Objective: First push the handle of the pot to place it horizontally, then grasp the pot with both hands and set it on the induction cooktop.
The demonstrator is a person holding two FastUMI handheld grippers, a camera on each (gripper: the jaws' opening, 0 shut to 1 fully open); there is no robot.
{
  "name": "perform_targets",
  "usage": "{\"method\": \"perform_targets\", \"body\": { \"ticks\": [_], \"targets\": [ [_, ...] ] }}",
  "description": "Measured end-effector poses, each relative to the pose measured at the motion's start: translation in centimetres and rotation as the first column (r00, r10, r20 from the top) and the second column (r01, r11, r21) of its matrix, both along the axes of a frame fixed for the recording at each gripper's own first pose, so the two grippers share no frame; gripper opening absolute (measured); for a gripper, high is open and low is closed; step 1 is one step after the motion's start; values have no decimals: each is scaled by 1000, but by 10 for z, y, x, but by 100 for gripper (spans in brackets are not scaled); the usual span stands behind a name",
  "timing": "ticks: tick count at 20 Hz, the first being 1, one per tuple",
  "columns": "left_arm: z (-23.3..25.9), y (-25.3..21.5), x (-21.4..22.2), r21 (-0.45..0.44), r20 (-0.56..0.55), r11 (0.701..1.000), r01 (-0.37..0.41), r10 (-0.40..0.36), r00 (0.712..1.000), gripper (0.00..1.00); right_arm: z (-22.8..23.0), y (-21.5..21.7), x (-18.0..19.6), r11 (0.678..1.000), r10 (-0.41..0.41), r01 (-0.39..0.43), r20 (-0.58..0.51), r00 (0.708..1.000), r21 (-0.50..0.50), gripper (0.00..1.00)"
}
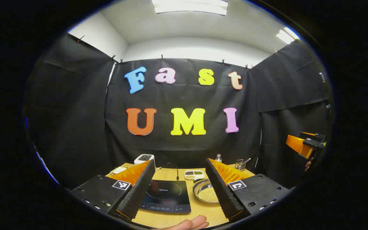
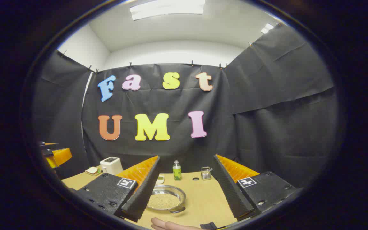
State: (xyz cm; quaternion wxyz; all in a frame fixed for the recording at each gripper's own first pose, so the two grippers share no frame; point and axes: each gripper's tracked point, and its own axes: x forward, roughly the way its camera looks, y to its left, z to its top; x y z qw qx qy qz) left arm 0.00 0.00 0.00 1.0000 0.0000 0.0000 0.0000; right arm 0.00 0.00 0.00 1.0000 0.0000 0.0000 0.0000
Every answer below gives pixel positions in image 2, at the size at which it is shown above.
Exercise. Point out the black backdrop cloth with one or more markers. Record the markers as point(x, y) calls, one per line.
point(260, 127)

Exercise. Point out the large ceiling light panel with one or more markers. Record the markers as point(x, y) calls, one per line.
point(168, 8)

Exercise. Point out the white divided bean dish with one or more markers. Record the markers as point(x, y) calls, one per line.
point(161, 180)

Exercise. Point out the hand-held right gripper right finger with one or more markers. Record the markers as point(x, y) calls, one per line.
point(230, 191)

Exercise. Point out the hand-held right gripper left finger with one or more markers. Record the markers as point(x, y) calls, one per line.
point(141, 195)

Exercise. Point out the metal utensil holder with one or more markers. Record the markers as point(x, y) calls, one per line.
point(205, 175)

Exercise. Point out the small green plate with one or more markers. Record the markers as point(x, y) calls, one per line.
point(97, 174)

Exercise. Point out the row of backdrop clips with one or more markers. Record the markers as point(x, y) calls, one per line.
point(130, 65)

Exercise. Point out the pile of yellow soybeans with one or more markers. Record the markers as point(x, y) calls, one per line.
point(163, 201)

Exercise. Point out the stainless steel pot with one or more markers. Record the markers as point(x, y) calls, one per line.
point(166, 189)

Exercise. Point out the small ceiling light panel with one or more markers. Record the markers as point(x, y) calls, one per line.
point(267, 28)

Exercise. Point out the green tea bottle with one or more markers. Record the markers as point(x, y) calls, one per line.
point(177, 174)

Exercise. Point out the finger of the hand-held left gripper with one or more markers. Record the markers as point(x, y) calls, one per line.
point(61, 156)

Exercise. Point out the sandwich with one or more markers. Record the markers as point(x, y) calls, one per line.
point(92, 170)

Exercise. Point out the white toaster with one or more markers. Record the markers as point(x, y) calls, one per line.
point(110, 166)

